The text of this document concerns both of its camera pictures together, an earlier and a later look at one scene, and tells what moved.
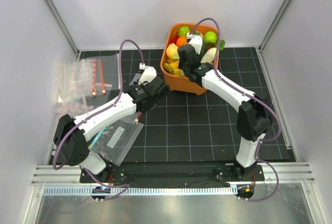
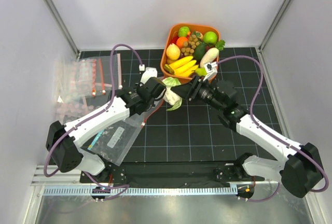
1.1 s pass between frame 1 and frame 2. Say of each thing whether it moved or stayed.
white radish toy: stayed
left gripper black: stayed
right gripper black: moved
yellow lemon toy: stayed
